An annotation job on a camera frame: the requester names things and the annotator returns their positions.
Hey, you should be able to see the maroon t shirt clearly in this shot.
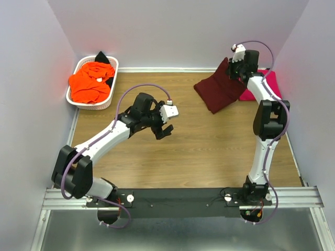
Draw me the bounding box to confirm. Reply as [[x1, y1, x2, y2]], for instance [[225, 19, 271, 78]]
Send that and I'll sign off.
[[194, 58, 246, 114]]

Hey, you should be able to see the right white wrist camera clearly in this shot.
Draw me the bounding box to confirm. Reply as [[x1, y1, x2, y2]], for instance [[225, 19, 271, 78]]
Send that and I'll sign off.
[[231, 44, 245, 63]]

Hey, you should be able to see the orange t shirt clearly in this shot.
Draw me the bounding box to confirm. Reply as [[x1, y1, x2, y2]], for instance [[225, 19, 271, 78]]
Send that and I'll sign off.
[[69, 62, 115, 104]]

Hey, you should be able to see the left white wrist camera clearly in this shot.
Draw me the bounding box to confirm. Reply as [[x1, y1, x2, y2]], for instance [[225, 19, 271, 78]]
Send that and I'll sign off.
[[160, 105, 179, 123]]

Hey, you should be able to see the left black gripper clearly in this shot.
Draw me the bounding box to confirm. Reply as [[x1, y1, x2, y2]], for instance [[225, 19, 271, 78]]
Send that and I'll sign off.
[[141, 101, 174, 140]]

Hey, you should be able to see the white laundry basket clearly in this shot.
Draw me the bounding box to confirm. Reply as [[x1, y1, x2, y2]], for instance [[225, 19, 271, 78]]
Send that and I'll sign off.
[[66, 55, 119, 110]]

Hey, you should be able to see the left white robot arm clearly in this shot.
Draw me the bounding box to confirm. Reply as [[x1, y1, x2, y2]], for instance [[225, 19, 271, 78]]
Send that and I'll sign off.
[[51, 93, 179, 207]]

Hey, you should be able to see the black t shirt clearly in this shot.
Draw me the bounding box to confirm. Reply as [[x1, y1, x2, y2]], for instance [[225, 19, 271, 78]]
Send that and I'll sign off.
[[94, 51, 115, 88]]

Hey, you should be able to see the folded pink t shirt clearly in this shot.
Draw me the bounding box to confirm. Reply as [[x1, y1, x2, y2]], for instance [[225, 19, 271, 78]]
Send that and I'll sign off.
[[239, 70, 282, 103]]

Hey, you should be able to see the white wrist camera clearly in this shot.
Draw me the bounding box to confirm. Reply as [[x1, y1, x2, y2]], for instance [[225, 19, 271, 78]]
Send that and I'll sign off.
[[231, 44, 245, 63], [160, 105, 179, 123]]

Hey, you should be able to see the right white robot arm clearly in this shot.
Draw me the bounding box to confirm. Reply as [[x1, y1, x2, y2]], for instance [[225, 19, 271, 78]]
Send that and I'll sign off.
[[227, 44, 290, 205]]

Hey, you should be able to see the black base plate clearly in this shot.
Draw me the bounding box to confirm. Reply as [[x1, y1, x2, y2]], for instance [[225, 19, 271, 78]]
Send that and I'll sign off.
[[86, 187, 273, 220]]

